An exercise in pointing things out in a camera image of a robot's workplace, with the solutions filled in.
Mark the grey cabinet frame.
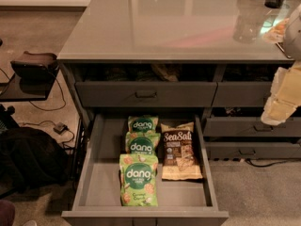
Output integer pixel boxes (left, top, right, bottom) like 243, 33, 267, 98
56, 0, 301, 130

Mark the black bag on floor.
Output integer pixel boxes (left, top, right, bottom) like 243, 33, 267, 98
0, 127, 68, 192

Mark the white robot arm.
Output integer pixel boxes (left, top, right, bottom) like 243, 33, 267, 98
261, 5, 301, 125

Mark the dark side table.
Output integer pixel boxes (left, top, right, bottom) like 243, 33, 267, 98
0, 73, 55, 102

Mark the black cable on floor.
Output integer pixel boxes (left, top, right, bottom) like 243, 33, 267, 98
28, 71, 68, 112

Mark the black device on side table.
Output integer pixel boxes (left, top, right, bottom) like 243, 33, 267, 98
10, 51, 58, 81

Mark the green dang chip bag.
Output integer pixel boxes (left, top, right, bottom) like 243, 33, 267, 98
125, 132, 161, 154
128, 115, 158, 133
119, 153, 158, 206

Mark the brown sea salt chip bag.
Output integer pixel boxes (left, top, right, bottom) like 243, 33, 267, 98
161, 121, 202, 181

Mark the middle green dang chip bag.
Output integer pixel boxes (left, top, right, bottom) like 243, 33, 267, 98
125, 132, 161, 154

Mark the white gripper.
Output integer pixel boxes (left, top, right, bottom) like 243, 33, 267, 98
261, 60, 301, 126

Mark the grey bottom right drawer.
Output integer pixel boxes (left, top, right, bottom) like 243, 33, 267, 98
204, 142, 301, 159

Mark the open grey middle drawer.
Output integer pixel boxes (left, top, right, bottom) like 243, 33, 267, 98
62, 113, 229, 226

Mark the black power adapter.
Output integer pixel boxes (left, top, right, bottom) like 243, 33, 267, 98
53, 122, 67, 135

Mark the front green dang chip bag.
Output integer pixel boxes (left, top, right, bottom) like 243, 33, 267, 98
119, 153, 158, 206

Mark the back green dang chip bag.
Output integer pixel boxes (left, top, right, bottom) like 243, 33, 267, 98
128, 115, 158, 133

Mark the checkered marker board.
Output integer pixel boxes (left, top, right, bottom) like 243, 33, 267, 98
262, 18, 289, 43

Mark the grey top right drawer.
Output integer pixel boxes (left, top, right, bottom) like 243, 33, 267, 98
212, 81, 271, 107

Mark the grey top left drawer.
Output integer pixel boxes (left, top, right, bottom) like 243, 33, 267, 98
74, 81, 217, 107

